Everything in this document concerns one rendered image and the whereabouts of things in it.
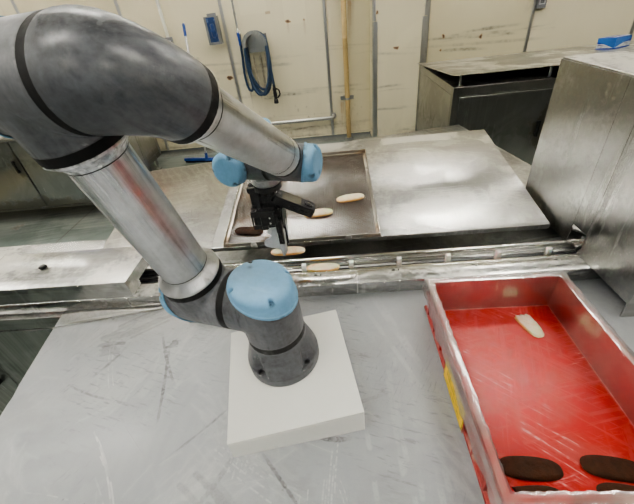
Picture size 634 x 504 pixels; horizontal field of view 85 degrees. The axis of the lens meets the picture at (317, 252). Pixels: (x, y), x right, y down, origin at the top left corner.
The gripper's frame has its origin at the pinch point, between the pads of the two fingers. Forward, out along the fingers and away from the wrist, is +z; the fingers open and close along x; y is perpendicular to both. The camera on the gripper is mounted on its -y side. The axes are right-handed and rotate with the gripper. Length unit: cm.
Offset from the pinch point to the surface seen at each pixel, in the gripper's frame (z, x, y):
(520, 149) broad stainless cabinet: 44, -165, -147
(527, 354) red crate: 12, 32, -55
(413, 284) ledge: 9.4, 8.9, -34.4
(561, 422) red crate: 12, 47, -54
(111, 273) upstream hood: 2, 5, 51
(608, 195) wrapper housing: -11, 4, -80
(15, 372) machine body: 39, 9, 102
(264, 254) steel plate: 11.6, -13.3, 10.7
